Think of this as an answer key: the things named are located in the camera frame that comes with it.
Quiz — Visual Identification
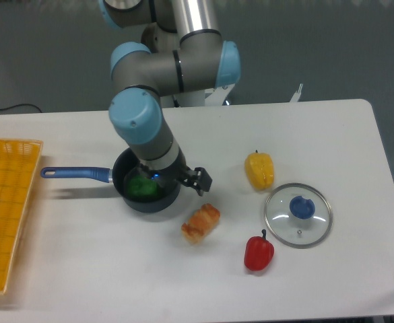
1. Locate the red bell pepper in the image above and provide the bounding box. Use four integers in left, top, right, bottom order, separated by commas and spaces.
244, 229, 275, 271

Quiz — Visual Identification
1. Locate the toy bread loaf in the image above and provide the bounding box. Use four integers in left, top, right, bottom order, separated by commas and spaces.
180, 203, 221, 244

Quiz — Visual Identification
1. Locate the dark pot blue handle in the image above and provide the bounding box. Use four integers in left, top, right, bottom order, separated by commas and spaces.
40, 148, 180, 213

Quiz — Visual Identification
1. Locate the green bell pepper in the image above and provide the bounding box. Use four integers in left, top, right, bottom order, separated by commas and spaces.
126, 175, 159, 199

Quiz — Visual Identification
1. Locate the yellow plastic basket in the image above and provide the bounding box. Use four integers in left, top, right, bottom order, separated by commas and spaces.
0, 139, 43, 295

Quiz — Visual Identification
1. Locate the glass lid blue knob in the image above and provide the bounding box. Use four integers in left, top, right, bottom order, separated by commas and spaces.
263, 182, 333, 248

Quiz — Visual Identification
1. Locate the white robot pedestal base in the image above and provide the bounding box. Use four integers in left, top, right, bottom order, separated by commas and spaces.
159, 82, 305, 108

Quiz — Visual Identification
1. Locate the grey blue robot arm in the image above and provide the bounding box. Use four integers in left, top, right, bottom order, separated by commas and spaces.
98, 1, 241, 194

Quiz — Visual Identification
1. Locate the yellow bell pepper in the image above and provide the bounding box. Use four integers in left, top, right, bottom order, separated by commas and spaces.
244, 150, 274, 190

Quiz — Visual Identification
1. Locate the black floor cable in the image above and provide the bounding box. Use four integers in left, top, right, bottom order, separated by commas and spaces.
0, 103, 43, 113

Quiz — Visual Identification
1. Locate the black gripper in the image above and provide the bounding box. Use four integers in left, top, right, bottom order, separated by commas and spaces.
137, 155, 212, 196

